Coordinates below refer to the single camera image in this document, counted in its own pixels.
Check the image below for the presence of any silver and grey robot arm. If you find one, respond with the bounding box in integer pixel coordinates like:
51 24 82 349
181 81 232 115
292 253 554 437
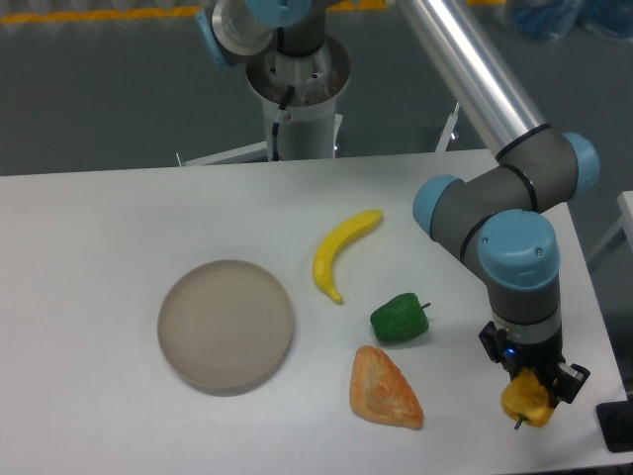
196 1 599 406

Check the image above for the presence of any orange toy pastry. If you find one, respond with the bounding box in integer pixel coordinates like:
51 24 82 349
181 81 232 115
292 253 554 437
348 345 424 430

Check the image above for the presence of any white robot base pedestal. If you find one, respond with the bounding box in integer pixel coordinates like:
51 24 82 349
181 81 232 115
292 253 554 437
246 36 350 161

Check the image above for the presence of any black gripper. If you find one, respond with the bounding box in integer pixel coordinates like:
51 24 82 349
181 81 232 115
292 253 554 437
479 322 590 408

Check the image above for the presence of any white metal frame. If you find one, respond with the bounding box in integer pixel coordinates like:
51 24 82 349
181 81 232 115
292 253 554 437
435 102 461 153

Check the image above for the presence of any yellow toy pepper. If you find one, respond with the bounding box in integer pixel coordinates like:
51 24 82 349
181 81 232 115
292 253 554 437
500 368 554 429

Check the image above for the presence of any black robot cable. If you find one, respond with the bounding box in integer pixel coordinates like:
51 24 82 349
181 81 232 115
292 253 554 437
270 84 297 162

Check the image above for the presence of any beige round plate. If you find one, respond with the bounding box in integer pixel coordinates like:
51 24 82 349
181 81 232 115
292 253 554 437
157 259 295 396

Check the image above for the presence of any green toy pepper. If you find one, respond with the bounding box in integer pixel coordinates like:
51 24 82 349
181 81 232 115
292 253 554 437
370 292 429 343

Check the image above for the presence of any black device at table edge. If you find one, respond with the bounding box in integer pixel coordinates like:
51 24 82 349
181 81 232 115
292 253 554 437
595 401 632 453

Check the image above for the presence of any yellow toy banana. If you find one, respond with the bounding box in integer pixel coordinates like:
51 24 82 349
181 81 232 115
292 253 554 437
312 209 384 305

